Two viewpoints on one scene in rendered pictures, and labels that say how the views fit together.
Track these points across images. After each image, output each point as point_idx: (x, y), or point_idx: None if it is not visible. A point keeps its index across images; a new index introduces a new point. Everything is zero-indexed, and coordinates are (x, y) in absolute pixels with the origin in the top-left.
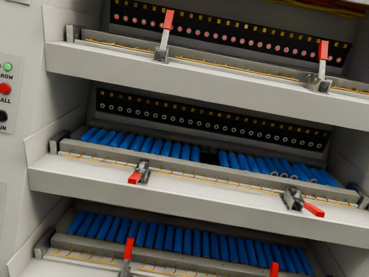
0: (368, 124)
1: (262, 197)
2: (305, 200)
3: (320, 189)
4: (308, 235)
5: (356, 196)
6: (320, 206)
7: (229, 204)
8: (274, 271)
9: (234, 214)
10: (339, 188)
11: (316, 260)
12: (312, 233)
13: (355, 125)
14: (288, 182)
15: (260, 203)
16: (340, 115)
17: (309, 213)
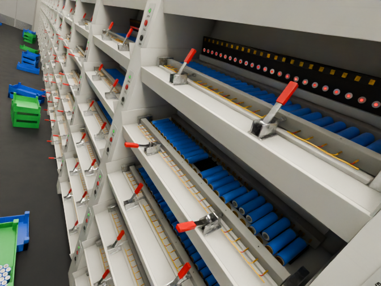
0: (296, 193)
1: (196, 206)
2: (228, 236)
3: (244, 238)
4: (206, 261)
5: (278, 276)
6: (233, 251)
7: (168, 192)
8: (183, 268)
9: (170, 202)
10: (272, 256)
11: None
12: (207, 261)
13: (282, 186)
14: (223, 210)
15: (187, 206)
16: (265, 167)
17: (210, 242)
